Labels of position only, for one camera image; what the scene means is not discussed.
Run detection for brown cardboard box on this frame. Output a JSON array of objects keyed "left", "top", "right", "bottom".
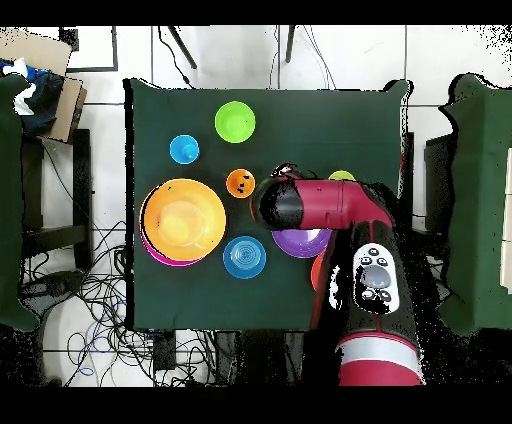
[{"left": 0, "top": 29, "right": 88, "bottom": 144}]

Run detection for blue and white clothes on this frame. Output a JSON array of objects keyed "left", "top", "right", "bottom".
[{"left": 0, "top": 56, "right": 65, "bottom": 137}]

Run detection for orange plastic cup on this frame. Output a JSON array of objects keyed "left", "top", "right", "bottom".
[{"left": 225, "top": 168, "right": 256, "bottom": 200}]

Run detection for red plastic bowl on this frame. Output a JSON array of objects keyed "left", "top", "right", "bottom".
[{"left": 310, "top": 251, "right": 325, "bottom": 291}]

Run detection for small green plastic bowl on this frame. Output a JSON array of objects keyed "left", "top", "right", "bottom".
[{"left": 214, "top": 100, "right": 257, "bottom": 144}]

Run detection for large pink plastic bowl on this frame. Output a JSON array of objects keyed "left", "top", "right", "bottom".
[{"left": 138, "top": 191, "right": 205, "bottom": 268}]

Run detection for large orange plastic bowl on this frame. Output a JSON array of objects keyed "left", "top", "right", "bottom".
[{"left": 142, "top": 178, "right": 228, "bottom": 262}]

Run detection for black metal frame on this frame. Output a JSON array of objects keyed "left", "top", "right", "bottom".
[{"left": 58, "top": 25, "right": 120, "bottom": 74}]

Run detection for black cable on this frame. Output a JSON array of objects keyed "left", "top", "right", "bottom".
[{"left": 157, "top": 25, "right": 194, "bottom": 88}]

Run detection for dark green table cloth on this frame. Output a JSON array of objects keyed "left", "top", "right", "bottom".
[{"left": 123, "top": 77, "right": 413, "bottom": 333}]

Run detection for tangle of floor cables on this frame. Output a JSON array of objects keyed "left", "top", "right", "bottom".
[{"left": 19, "top": 219, "right": 217, "bottom": 387}]

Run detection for black wooden stool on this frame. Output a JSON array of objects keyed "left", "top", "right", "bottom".
[{"left": 21, "top": 127, "right": 93, "bottom": 273}]

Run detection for black tripod leg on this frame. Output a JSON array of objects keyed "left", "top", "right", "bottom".
[
  {"left": 167, "top": 25, "right": 199, "bottom": 70},
  {"left": 284, "top": 25, "right": 298, "bottom": 64}
]

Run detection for small blue plastic bowl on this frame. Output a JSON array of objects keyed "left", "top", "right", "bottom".
[{"left": 222, "top": 234, "right": 268, "bottom": 280}]

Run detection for purple plastic bowl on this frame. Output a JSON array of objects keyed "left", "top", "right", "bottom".
[{"left": 271, "top": 228, "right": 333, "bottom": 260}]

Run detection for black power strip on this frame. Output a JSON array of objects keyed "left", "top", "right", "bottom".
[{"left": 153, "top": 330, "right": 177, "bottom": 371}]

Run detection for blue plastic cup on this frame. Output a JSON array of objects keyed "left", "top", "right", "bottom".
[{"left": 168, "top": 134, "right": 201, "bottom": 166}]

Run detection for green cloth covered table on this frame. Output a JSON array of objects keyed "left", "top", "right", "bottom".
[
  {"left": 437, "top": 73, "right": 512, "bottom": 337},
  {"left": 0, "top": 73, "right": 41, "bottom": 333}
]

